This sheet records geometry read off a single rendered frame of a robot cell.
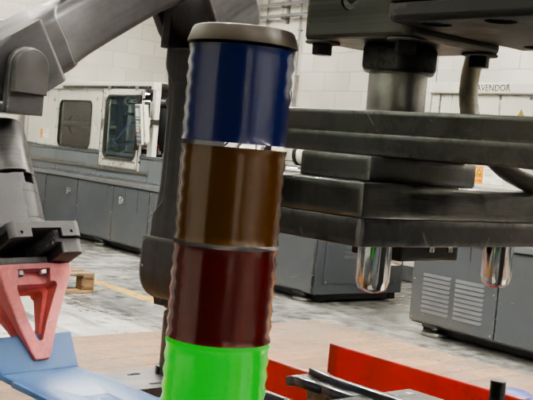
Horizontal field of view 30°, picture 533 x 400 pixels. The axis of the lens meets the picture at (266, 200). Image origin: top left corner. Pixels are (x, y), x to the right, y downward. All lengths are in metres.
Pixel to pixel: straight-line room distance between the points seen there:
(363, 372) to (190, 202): 0.68
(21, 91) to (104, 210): 9.45
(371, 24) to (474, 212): 0.13
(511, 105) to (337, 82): 4.35
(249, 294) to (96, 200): 10.10
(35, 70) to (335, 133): 0.32
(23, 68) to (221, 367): 0.53
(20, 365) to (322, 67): 9.94
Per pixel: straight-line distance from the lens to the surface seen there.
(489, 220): 0.64
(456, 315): 6.54
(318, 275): 7.60
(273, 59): 0.34
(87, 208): 10.60
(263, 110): 0.34
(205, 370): 0.35
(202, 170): 0.34
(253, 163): 0.34
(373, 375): 1.00
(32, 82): 0.84
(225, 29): 0.34
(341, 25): 0.62
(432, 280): 6.67
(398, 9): 0.56
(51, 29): 0.88
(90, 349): 1.21
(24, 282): 0.82
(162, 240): 1.01
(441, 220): 0.60
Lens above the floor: 1.16
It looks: 3 degrees down
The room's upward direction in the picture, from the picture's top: 5 degrees clockwise
